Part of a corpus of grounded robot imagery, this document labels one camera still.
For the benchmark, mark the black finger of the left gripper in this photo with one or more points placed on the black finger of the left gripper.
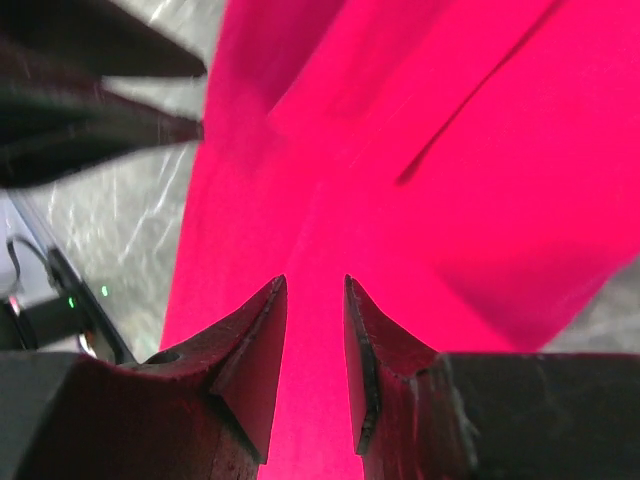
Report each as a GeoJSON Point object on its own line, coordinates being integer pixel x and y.
{"type": "Point", "coordinates": [57, 121]}
{"type": "Point", "coordinates": [99, 37]}

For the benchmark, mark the pink-red t shirt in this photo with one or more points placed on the pink-red t shirt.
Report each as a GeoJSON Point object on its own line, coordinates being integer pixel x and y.
{"type": "Point", "coordinates": [474, 164]}

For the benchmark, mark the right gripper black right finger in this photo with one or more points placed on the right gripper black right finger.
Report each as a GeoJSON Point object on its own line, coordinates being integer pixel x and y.
{"type": "Point", "coordinates": [420, 414]}

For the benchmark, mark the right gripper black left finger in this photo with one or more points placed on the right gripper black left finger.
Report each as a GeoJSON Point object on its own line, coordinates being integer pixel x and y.
{"type": "Point", "coordinates": [202, 409]}

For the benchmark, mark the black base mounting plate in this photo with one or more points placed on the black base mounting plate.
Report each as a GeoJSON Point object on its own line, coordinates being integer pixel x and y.
{"type": "Point", "coordinates": [46, 305]}

